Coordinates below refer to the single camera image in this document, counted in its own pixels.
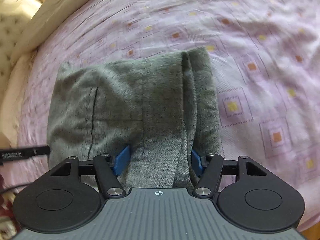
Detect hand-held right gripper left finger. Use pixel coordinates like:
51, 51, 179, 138
47, 145, 131, 198

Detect cream tufted headboard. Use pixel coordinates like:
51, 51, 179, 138
0, 11, 34, 68

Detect cream duvet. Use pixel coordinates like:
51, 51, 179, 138
10, 0, 107, 61

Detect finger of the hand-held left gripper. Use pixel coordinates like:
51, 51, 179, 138
0, 145, 50, 166

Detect grey fleece pants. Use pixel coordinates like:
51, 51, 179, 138
46, 47, 222, 191

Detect pink patterned bed sheet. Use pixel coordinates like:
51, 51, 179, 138
0, 0, 320, 233

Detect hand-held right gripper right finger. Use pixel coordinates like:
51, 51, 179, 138
191, 148, 268, 198

